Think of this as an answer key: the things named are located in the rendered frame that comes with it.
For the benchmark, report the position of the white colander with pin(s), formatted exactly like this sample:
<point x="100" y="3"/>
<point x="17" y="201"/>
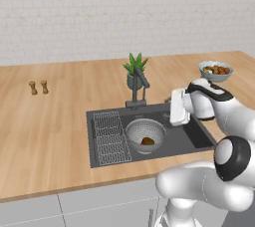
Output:
<point x="136" y="134"/>

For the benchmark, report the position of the grey cupboard door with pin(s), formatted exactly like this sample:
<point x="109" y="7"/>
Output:
<point x="28" y="212"/>
<point x="109" y="207"/>

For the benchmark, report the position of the dark grey faucet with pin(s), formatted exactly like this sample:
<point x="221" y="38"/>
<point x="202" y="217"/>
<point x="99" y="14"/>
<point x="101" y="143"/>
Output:
<point x="135" y="95"/>

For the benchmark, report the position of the blue bowl of fruit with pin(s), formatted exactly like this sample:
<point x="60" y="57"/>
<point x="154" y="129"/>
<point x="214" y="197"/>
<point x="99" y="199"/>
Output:
<point x="215" y="73"/>

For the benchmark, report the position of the red green mango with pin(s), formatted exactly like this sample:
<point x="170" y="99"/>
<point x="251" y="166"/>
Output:
<point x="147" y="141"/>

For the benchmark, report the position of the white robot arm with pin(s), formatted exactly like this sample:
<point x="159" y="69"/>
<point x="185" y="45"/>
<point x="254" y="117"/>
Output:
<point x="199" y="184"/>

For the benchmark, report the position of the dark grey sink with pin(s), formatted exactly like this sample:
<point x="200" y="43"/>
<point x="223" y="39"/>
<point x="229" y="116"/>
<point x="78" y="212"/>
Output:
<point x="179" y="141"/>

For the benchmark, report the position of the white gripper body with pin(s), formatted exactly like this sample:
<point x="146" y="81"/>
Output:
<point x="179" y="108"/>

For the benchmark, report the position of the brown wooden shaker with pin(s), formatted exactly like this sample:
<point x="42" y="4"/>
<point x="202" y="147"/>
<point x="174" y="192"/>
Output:
<point x="44" y="87"/>
<point x="33" y="88"/>

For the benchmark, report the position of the green potted plant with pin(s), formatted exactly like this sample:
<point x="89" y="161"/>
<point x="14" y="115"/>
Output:
<point x="135" y="68"/>

